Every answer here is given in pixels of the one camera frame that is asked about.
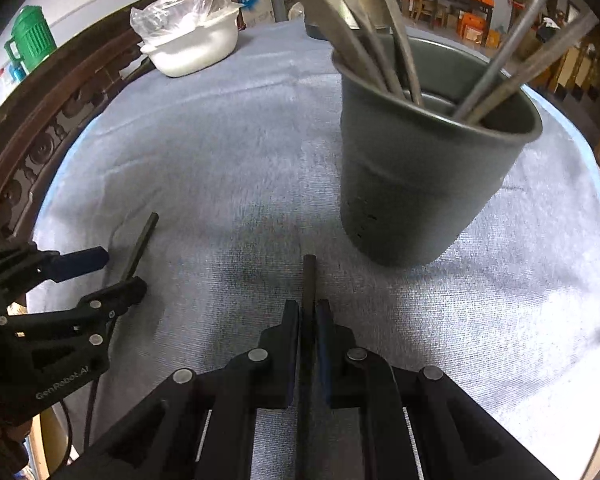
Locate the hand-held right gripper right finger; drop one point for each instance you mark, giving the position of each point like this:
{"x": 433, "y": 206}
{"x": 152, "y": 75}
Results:
{"x": 325, "y": 340}

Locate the blue under cloth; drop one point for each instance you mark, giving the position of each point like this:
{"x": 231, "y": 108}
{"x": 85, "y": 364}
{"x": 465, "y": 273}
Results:
{"x": 572, "y": 127}

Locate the grey metal utensil rod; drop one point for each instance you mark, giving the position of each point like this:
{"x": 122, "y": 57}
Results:
{"x": 510, "y": 35}

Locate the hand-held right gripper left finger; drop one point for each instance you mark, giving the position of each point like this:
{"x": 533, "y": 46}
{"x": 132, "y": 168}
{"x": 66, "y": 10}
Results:
{"x": 287, "y": 340}

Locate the single dark wooden chopstick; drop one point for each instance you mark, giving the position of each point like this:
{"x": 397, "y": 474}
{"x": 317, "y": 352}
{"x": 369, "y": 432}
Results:
{"x": 309, "y": 285}
{"x": 142, "y": 240}

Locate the grey metal utensil holder cup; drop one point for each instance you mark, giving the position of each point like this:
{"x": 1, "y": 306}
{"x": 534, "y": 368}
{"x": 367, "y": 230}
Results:
{"x": 420, "y": 200}

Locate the carved dark wooden furniture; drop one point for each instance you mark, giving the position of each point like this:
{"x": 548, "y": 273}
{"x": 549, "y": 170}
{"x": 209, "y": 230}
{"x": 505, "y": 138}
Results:
{"x": 55, "y": 125}

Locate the clear plastic bag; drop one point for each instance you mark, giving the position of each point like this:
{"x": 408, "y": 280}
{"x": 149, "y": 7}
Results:
{"x": 180, "y": 10}

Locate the white plastic basin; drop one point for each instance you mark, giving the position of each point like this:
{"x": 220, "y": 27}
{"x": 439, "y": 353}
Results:
{"x": 195, "y": 50}

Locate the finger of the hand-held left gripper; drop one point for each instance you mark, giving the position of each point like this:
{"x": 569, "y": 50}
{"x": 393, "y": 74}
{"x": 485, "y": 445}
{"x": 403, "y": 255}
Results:
{"x": 75, "y": 264}
{"x": 105, "y": 302}

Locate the bunch of dark chopsticks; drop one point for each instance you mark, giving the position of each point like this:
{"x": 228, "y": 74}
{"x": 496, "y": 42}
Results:
{"x": 352, "y": 50}

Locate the green plastic jug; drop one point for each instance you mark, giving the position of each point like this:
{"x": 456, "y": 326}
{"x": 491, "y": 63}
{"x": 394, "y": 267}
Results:
{"x": 30, "y": 40}

